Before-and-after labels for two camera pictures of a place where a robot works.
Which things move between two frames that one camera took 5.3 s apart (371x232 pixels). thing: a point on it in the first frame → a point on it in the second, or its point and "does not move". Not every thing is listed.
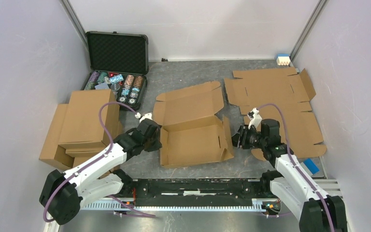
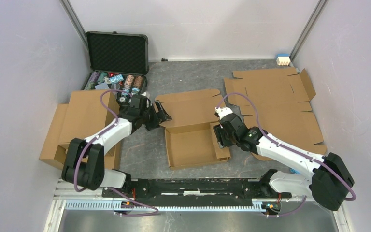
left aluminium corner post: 70,12 does not move
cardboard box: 81,128 does not move
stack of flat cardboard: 281,94 does not move
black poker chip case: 120,63 does not move
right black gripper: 239,139 → 219,131
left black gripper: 157,145 → 161,117
